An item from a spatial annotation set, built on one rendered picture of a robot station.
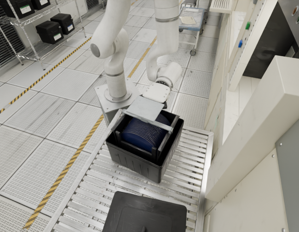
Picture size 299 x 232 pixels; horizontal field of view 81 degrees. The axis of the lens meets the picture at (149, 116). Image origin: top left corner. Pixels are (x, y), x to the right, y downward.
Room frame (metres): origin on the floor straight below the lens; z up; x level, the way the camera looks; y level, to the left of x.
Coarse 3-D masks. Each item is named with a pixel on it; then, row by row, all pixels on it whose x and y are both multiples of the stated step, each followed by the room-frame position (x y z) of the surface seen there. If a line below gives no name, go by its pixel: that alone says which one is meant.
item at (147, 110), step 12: (132, 108) 0.48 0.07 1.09; (144, 108) 0.48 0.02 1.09; (156, 108) 0.48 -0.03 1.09; (120, 120) 0.50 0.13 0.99; (144, 120) 0.47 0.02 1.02; (168, 120) 0.54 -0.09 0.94; (120, 132) 0.47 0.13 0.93; (168, 132) 0.43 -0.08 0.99; (120, 144) 0.43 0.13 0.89; (168, 144) 0.45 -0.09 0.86; (144, 156) 0.38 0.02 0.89
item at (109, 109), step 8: (128, 80) 1.08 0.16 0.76; (96, 88) 0.98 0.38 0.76; (104, 88) 0.98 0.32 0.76; (136, 88) 0.98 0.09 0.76; (104, 96) 0.90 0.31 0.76; (136, 96) 0.90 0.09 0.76; (104, 104) 0.82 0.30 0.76; (112, 104) 0.82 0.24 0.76; (120, 104) 0.82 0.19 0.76; (128, 104) 0.82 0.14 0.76; (104, 112) 0.75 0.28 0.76; (112, 112) 0.77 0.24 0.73
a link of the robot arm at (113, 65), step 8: (120, 32) 0.96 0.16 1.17; (120, 40) 0.92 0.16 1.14; (128, 40) 0.98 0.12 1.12; (120, 48) 0.92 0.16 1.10; (112, 56) 0.94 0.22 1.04; (120, 56) 0.93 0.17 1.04; (104, 64) 0.91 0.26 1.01; (112, 64) 0.89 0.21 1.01; (120, 64) 0.90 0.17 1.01; (112, 72) 0.87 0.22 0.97; (120, 72) 0.89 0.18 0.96
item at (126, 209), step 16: (112, 208) 0.17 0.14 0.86; (128, 208) 0.17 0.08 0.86; (144, 208) 0.17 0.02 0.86; (160, 208) 0.17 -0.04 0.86; (176, 208) 0.17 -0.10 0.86; (112, 224) 0.12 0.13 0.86; (128, 224) 0.12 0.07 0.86; (144, 224) 0.12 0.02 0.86; (160, 224) 0.12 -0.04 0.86; (176, 224) 0.12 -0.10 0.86
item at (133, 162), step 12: (180, 120) 0.55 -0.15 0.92; (180, 132) 0.51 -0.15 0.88; (108, 144) 0.41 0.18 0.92; (120, 156) 0.39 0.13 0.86; (132, 156) 0.36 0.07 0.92; (168, 156) 0.36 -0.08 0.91; (132, 168) 0.36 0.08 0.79; (144, 168) 0.33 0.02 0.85; (156, 168) 0.31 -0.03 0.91; (156, 180) 0.31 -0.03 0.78
